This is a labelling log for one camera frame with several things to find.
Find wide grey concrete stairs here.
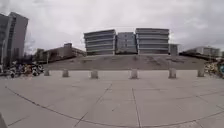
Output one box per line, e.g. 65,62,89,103
44,53,209,71

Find row of concrete bollards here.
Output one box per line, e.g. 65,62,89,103
43,67,206,80

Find grey banded building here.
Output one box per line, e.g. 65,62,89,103
135,27,171,56
83,28,117,56

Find grey glass-fronted building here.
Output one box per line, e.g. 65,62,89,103
115,31,138,55

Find grey concrete slab plaza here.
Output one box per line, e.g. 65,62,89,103
0,69,224,128

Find low brown building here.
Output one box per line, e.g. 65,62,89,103
34,42,87,63

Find small grey building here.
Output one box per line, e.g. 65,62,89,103
168,43,180,56

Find low pale building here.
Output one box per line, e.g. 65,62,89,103
182,45,222,58

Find tall grey building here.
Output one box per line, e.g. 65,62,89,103
0,11,30,68

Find row of parked bicycles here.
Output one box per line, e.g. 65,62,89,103
203,59,224,80

